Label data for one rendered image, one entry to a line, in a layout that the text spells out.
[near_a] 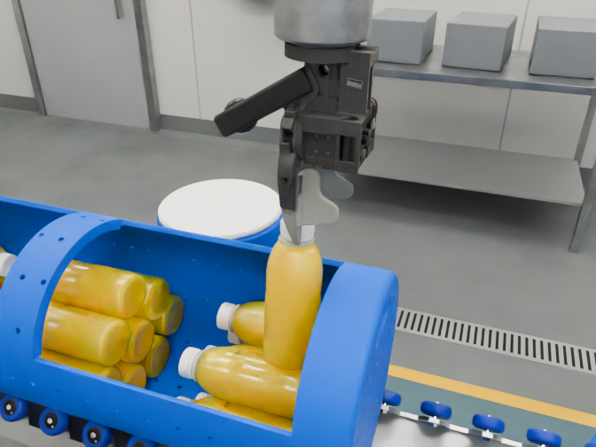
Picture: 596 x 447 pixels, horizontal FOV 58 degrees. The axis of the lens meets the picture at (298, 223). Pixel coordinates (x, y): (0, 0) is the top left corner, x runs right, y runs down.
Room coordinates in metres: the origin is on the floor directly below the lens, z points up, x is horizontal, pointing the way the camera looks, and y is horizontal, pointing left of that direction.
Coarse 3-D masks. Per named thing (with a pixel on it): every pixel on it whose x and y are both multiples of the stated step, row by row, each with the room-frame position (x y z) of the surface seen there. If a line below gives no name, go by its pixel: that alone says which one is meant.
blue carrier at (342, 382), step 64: (64, 256) 0.58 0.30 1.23; (128, 256) 0.77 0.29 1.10; (192, 256) 0.72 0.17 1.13; (256, 256) 0.67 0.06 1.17; (0, 320) 0.53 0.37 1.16; (192, 320) 0.71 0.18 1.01; (320, 320) 0.46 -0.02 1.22; (384, 320) 0.51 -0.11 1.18; (0, 384) 0.52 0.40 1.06; (64, 384) 0.48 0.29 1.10; (128, 384) 0.46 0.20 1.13; (192, 384) 0.62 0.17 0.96; (320, 384) 0.40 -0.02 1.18; (384, 384) 0.57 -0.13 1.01
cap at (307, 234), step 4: (280, 224) 0.53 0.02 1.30; (284, 224) 0.52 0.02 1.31; (280, 228) 0.53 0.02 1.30; (284, 228) 0.52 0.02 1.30; (304, 228) 0.51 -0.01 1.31; (308, 228) 0.52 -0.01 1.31; (312, 228) 0.52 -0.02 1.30; (280, 232) 0.53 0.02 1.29; (284, 232) 0.52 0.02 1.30; (304, 232) 0.51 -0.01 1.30; (308, 232) 0.51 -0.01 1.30; (312, 232) 0.52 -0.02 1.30; (284, 236) 0.52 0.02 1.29; (288, 236) 0.51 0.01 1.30; (304, 236) 0.51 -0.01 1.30; (308, 236) 0.51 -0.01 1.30; (312, 236) 0.52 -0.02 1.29; (304, 240) 0.51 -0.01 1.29
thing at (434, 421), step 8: (384, 408) 0.57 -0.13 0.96; (392, 408) 0.57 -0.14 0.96; (408, 416) 0.58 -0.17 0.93; (416, 416) 0.58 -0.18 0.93; (424, 416) 0.56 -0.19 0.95; (432, 416) 0.56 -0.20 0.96; (432, 424) 0.55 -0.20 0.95; (440, 424) 0.54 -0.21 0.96; (448, 424) 0.56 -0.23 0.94; (464, 432) 0.55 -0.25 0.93; (472, 432) 0.54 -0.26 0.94; (480, 432) 0.53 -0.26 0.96; (488, 432) 0.53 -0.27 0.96; (488, 440) 0.52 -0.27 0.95; (496, 440) 0.53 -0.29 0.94; (504, 440) 0.53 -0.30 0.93
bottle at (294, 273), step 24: (288, 240) 0.51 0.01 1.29; (312, 240) 0.52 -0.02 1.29; (288, 264) 0.50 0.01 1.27; (312, 264) 0.50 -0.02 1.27; (288, 288) 0.49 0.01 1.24; (312, 288) 0.50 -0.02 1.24; (264, 312) 0.51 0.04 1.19; (288, 312) 0.48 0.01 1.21; (312, 312) 0.49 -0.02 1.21; (264, 336) 0.50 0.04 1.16; (288, 336) 0.48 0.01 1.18; (288, 360) 0.47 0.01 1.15
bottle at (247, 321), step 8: (248, 304) 0.61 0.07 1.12; (256, 304) 0.61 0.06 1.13; (264, 304) 0.61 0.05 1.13; (232, 312) 0.61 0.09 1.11; (240, 312) 0.60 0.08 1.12; (248, 312) 0.59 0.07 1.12; (256, 312) 0.59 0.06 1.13; (232, 320) 0.60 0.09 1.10; (240, 320) 0.59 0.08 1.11; (248, 320) 0.58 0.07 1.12; (256, 320) 0.58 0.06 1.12; (232, 328) 0.60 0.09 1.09; (240, 328) 0.58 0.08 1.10; (248, 328) 0.58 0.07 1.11; (256, 328) 0.57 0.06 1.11; (240, 336) 0.58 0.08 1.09; (248, 336) 0.57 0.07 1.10; (256, 336) 0.57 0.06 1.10; (248, 344) 0.58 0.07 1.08; (256, 344) 0.57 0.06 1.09
